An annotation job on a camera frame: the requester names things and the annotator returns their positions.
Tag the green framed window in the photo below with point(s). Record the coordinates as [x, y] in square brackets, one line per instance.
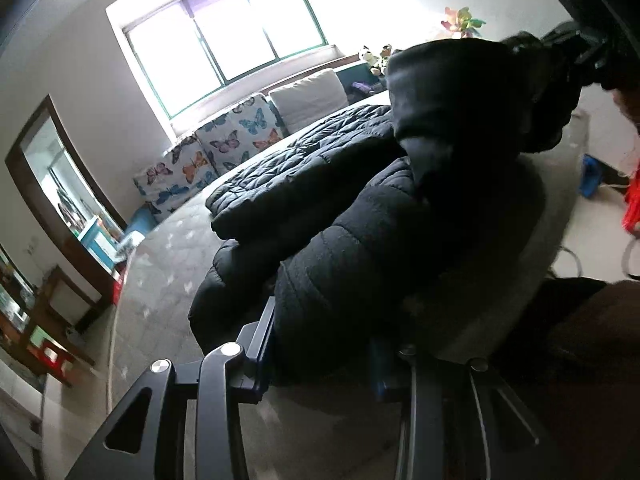
[225, 35]

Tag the small red stool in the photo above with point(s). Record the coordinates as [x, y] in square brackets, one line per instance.
[50, 357]

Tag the red plastic stool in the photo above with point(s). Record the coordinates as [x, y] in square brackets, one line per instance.
[634, 205]

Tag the wooden display cabinet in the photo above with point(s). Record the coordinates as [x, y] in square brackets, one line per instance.
[15, 300]

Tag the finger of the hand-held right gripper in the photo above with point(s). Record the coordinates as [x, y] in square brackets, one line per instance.
[525, 42]

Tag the black down jacket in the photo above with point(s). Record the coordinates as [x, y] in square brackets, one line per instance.
[350, 260]

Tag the red plastic item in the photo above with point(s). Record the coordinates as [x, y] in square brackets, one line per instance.
[118, 287]

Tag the brown door frame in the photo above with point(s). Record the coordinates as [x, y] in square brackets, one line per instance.
[35, 145]

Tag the grey star quilted mat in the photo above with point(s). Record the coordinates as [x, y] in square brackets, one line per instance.
[165, 285]

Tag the person's right forearm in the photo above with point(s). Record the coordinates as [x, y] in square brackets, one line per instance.
[629, 110]

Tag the panda plush toy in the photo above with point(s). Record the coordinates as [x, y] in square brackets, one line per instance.
[367, 59]

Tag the blue box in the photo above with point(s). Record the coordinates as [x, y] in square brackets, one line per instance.
[591, 175]

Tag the blue cabinet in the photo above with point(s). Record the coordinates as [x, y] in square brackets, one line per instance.
[97, 242]

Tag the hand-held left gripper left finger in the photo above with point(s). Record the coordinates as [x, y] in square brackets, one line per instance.
[220, 410]

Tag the colourful pinwheel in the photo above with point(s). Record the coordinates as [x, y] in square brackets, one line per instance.
[462, 20]

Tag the brown plush toy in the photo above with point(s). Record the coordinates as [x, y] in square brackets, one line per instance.
[386, 57]

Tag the wooden side table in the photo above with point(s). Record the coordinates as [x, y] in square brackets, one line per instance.
[60, 310]

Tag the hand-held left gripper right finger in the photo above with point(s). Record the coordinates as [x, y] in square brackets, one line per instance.
[382, 385]

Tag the white pillow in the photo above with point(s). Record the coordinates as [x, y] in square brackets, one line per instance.
[310, 97]

